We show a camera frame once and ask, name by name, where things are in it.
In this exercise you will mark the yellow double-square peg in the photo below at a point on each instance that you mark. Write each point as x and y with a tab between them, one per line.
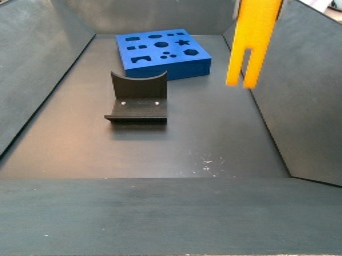
257	17

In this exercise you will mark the blue shape-sorting board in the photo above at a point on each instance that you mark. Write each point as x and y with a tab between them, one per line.
167	51

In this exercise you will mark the black curved holder stand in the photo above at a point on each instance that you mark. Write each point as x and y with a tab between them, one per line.
140	99

